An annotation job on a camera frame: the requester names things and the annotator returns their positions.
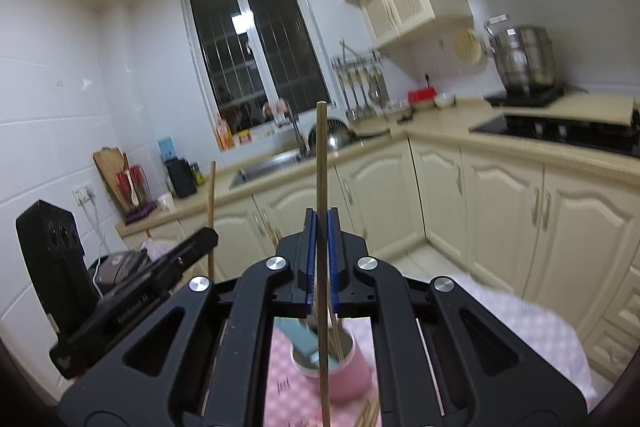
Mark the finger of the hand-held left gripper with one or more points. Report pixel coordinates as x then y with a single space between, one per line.
195 244

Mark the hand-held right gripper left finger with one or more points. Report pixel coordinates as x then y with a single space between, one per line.
311 257

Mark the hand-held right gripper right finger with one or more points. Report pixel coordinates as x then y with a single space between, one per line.
334 257

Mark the single light wooden chopstick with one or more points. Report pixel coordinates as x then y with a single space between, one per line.
322 157
211 207

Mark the light blue sheathed knife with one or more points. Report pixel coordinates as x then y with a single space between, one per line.
300 337

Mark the pink cup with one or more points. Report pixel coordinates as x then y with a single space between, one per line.
350 382

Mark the bundle of wooden chopsticks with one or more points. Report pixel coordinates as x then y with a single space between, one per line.
367 414

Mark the row of hanging metal utensils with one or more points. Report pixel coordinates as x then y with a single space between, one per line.
360 92

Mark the clear plastic bag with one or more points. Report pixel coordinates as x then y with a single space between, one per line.
157 249

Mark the small white cup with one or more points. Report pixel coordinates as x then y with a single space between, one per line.
165 202

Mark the purple tray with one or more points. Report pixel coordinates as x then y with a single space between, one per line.
140 213

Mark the brown rice cooker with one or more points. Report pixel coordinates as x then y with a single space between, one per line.
120 269

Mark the black electric kettle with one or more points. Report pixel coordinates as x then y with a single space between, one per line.
180 179

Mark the yellow green bottle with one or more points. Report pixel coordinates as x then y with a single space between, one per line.
198 174

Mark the red utensil holder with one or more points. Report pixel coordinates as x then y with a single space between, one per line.
140 184

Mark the stainless steel sink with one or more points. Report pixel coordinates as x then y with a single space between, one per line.
270 169

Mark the wooden cutting board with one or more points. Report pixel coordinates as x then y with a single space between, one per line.
107 172

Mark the orange bottle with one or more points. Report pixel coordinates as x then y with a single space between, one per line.
225 134

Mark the metal faucet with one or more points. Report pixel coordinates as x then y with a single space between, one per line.
298 139

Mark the small red jar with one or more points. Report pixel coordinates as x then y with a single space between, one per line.
244 137

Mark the round flat board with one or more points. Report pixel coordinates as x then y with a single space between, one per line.
370 130

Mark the pink checked tablecloth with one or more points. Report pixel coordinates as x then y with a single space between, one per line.
280 387

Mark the pink cloth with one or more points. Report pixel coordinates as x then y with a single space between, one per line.
277 109

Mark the stacked patterned bowls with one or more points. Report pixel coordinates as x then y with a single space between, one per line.
397 107

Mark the cream lower kitchen cabinets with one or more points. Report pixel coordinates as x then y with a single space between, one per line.
500 207

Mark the red container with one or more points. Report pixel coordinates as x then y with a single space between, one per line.
421 98

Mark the white bowl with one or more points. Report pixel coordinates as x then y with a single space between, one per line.
444 101

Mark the metal utensil rack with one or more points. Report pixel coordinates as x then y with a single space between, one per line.
360 57

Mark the dark kitchen window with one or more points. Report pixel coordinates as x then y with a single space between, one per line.
280 47

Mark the pale checked fringed cloth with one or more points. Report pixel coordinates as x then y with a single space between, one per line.
540 337

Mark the black glass gas stove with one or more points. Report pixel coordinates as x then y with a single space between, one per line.
550 134

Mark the black induction cooker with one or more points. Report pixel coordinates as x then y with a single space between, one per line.
525 98

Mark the round bamboo mat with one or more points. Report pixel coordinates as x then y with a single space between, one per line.
467 47

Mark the cream lattice door cabinet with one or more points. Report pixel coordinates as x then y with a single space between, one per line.
400 2

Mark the stainless steel steamer pot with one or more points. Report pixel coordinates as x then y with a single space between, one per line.
525 57

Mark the beige board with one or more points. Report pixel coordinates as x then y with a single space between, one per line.
575 109

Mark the white wall power outlet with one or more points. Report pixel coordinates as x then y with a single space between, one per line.
83 193

